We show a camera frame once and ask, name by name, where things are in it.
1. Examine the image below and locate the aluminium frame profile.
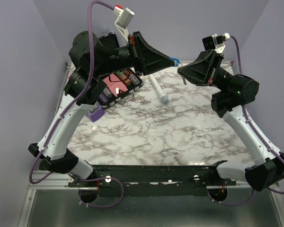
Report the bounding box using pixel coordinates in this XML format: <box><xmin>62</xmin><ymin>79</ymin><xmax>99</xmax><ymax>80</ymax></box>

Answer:
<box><xmin>17</xmin><ymin>62</ymin><xmax>74</xmax><ymax>227</ymax></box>

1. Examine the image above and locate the white microphone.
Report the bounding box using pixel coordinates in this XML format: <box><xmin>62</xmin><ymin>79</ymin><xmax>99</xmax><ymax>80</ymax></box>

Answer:
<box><xmin>149</xmin><ymin>75</ymin><xmax>169</xmax><ymax>104</ymax></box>

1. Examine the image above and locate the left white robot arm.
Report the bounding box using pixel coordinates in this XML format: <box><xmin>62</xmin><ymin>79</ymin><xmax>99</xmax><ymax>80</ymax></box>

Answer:
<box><xmin>28</xmin><ymin>31</ymin><xmax>175</xmax><ymax>187</ymax></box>

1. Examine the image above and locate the purple metronome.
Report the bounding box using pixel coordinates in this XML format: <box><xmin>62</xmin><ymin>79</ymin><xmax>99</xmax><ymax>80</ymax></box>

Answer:
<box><xmin>86</xmin><ymin>106</ymin><xmax>105</xmax><ymax>122</ymax></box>

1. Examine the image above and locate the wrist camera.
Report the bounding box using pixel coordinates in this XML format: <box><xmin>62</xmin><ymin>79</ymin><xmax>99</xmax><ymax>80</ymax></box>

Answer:
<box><xmin>202</xmin><ymin>33</ymin><xmax>231</xmax><ymax>53</ymax></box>
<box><xmin>113</xmin><ymin>5</ymin><xmax>135</xmax><ymax>41</ymax></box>

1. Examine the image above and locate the black poker chip case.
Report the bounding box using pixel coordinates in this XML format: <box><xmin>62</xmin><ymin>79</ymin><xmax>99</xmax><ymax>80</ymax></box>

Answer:
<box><xmin>94</xmin><ymin>30</ymin><xmax>144</xmax><ymax>108</ymax></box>

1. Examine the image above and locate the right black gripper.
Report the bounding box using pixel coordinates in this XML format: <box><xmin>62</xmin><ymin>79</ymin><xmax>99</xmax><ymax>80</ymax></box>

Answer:
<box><xmin>178</xmin><ymin>49</ymin><xmax>234</xmax><ymax>93</ymax></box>

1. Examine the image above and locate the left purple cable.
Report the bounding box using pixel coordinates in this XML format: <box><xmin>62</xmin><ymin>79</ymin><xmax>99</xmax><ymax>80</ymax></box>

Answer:
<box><xmin>28</xmin><ymin>0</ymin><xmax>119</xmax><ymax>184</ymax></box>

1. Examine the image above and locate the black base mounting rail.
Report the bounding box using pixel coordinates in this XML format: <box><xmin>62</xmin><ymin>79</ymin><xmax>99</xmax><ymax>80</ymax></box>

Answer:
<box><xmin>68</xmin><ymin>165</ymin><xmax>236</xmax><ymax>197</ymax></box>

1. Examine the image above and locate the blue key tag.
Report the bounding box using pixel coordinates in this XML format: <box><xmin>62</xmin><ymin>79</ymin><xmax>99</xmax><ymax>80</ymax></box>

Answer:
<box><xmin>171</xmin><ymin>58</ymin><xmax>181</xmax><ymax>67</ymax></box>

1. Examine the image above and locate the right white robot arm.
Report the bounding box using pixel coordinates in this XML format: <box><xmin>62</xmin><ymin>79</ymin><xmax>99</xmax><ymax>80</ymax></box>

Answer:
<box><xmin>177</xmin><ymin>50</ymin><xmax>284</xmax><ymax>192</ymax></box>

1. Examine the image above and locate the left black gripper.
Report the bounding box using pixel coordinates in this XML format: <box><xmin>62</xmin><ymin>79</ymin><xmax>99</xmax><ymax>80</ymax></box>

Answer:
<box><xmin>92</xmin><ymin>30</ymin><xmax>175</xmax><ymax>77</ymax></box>

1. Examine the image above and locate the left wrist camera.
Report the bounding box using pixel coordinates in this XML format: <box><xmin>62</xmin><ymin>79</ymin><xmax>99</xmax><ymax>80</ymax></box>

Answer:
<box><xmin>113</xmin><ymin>5</ymin><xmax>135</xmax><ymax>41</ymax></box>

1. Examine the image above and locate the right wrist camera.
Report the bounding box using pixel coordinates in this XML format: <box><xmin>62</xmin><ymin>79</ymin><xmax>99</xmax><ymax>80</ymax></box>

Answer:
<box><xmin>202</xmin><ymin>33</ymin><xmax>231</xmax><ymax>53</ymax></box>

